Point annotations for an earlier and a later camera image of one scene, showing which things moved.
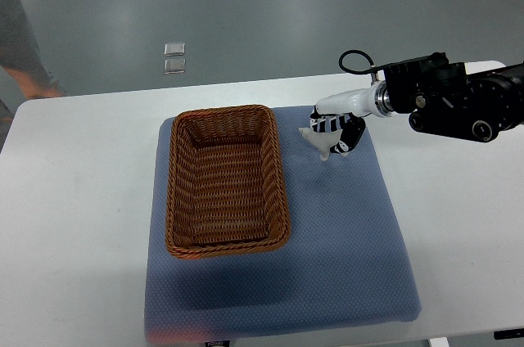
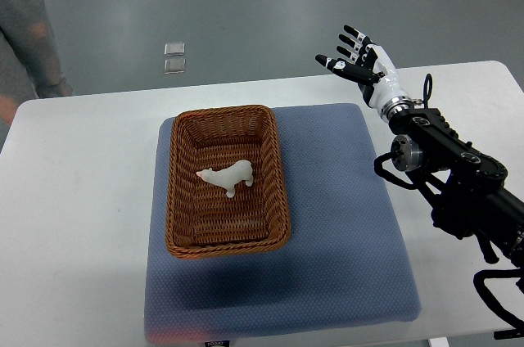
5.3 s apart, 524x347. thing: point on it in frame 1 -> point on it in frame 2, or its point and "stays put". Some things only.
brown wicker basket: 226,190 stays put
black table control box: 507,334 stays put
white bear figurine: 322,141 -> 228,178
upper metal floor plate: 174,49 stays put
